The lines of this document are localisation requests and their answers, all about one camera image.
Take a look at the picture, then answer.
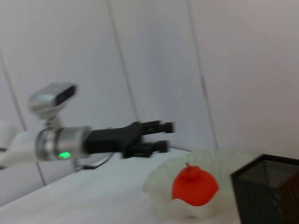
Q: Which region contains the black mesh pen holder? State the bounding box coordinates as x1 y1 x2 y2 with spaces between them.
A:
230 154 299 224

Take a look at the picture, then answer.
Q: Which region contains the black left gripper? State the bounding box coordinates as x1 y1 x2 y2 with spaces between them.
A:
85 120 176 160

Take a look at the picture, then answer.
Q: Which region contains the pale green glass fruit plate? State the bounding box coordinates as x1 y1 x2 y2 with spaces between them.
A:
142 149 257 220

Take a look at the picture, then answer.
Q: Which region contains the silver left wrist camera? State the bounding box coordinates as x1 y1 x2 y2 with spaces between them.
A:
28 82 78 128

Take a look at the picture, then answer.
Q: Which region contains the red knitted toy orange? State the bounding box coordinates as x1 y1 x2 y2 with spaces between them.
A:
172 162 220 207

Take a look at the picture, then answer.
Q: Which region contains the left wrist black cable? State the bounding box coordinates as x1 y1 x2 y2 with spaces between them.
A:
74 153 113 173

